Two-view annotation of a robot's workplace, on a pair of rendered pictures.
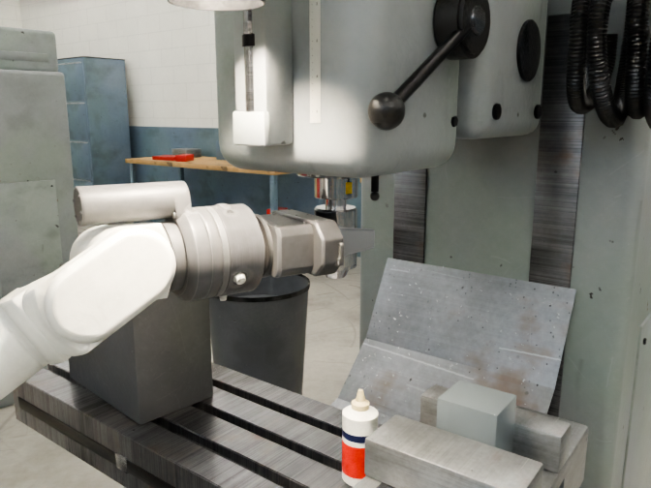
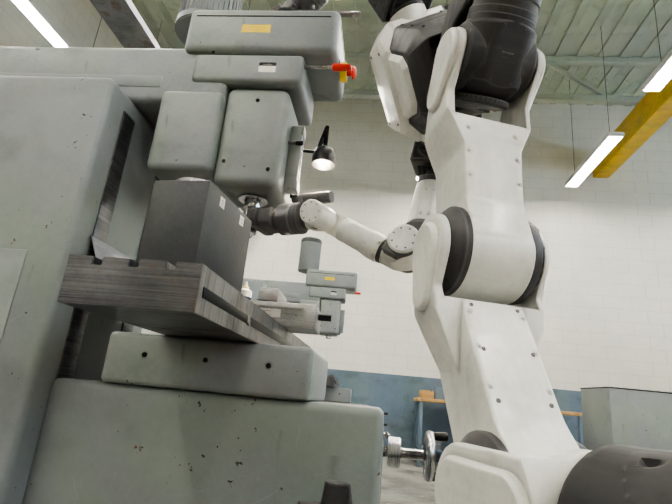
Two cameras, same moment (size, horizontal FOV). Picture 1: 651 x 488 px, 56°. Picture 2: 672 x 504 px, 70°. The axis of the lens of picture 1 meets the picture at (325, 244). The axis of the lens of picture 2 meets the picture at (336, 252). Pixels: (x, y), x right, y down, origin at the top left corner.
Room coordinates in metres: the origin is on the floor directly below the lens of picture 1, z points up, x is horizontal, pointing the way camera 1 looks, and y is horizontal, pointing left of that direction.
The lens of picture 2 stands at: (1.11, 1.25, 0.77)
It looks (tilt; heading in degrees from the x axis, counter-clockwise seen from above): 17 degrees up; 239
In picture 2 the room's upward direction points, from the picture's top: 5 degrees clockwise
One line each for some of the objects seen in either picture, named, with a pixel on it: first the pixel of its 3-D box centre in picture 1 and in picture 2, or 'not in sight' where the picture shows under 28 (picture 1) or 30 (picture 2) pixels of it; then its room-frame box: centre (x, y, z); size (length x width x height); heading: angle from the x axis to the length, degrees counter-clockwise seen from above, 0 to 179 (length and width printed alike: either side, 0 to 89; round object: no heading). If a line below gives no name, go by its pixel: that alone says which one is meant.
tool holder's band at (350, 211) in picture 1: (335, 211); not in sight; (0.65, -0.01, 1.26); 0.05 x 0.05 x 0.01
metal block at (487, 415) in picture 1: (476, 424); (256, 291); (0.54, -0.15, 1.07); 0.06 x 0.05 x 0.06; 54
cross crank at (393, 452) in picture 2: not in sight; (414, 454); (0.26, 0.30, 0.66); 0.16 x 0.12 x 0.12; 142
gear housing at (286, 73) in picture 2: not in sight; (256, 92); (0.68, -0.04, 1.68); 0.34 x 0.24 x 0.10; 142
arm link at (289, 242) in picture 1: (261, 248); (276, 221); (0.60, 0.07, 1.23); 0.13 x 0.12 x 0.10; 33
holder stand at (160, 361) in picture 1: (134, 324); (200, 240); (0.86, 0.28, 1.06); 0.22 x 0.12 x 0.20; 46
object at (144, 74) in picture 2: not in sight; (120, 93); (1.04, -0.32, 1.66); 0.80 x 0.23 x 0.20; 142
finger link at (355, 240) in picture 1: (351, 241); not in sight; (0.62, -0.03, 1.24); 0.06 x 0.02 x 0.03; 123
